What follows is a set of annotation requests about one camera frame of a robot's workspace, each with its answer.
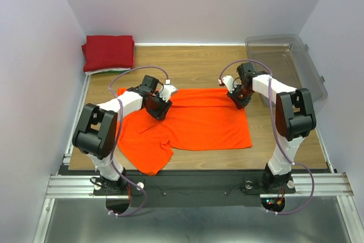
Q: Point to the folded red t shirt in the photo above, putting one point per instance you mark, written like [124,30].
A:
[108,52]

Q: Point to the aluminium rail frame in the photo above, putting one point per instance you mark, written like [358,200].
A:
[321,210]

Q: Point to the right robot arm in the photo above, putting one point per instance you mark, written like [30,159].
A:
[292,116]

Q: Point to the folded green t shirt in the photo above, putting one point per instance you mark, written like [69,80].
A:
[118,70]

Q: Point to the clear plastic bin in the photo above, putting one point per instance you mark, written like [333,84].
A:
[288,58]

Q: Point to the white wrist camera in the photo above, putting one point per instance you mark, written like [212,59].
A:
[168,90]
[228,82]

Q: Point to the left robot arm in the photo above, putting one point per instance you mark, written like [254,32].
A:
[99,127]

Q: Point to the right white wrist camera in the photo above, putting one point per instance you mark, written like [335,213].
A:
[228,82]

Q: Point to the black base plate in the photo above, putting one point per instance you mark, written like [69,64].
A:
[250,188]

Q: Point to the folded white t shirt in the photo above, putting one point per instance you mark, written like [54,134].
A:
[105,70]

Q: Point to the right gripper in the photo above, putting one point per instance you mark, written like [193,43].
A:
[239,103]

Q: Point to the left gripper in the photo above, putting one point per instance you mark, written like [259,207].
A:
[160,114]

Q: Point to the orange t shirt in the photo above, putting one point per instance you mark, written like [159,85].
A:
[198,120]

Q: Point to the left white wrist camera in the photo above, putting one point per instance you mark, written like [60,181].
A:
[168,90]

